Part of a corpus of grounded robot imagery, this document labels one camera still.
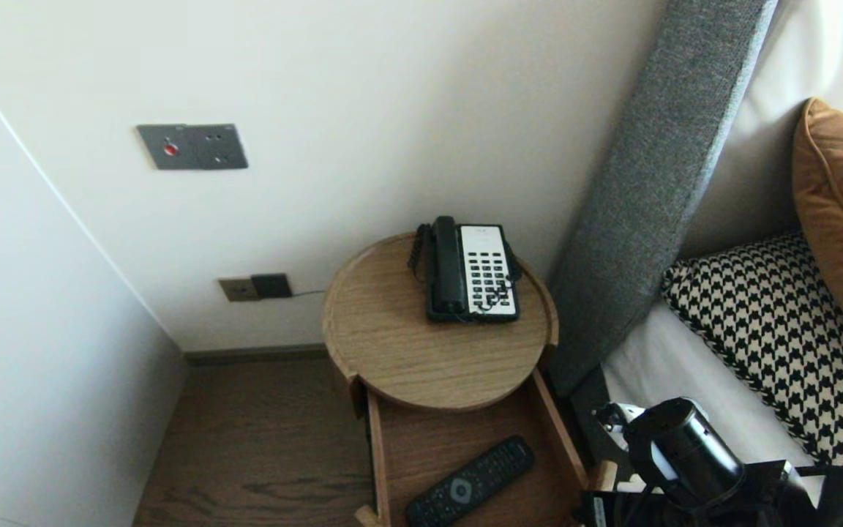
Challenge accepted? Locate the black TV remote control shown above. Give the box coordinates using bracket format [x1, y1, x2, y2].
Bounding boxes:
[405, 436, 536, 527]

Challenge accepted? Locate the round wooden bedside table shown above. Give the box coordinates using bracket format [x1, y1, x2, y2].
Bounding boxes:
[352, 370, 620, 527]
[321, 233, 560, 418]

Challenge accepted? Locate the black white houndstooth pillow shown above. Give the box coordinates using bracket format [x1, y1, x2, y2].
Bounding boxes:
[659, 231, 843, 467]

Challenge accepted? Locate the black and white desk telephone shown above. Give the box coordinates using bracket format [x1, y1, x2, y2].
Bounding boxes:
[421, 216, 522, 324]

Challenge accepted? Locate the grey fabric headboard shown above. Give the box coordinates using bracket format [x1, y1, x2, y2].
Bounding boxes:
[547, 0, 777, 396]

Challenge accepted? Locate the black telephone handset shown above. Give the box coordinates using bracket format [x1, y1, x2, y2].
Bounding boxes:
[429, 216, 468, 315]

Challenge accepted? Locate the white bed pillow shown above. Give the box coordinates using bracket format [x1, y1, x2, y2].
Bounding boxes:
[678, 0, 843, 258]

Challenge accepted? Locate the brown wooden baseboard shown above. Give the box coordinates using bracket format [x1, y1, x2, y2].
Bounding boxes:
[184, 344, 329, 368]

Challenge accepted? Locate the grey upholstered bed frame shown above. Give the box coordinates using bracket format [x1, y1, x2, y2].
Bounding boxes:
[568, 366, 638, 484]

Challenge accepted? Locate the black coiled telephone cord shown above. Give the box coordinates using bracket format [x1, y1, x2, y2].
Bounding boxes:
[407, 223, 522, 323]

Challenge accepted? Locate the dark grey wall power socket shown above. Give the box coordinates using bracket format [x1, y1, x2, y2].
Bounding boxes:
[250, 273, 293, 300]

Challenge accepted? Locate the beige wall socket plate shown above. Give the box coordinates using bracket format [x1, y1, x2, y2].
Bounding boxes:
[218, 277, 258, 303]

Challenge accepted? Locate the grey wall switch panel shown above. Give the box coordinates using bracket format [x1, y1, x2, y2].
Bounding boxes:
[136, 123, 250, 171]

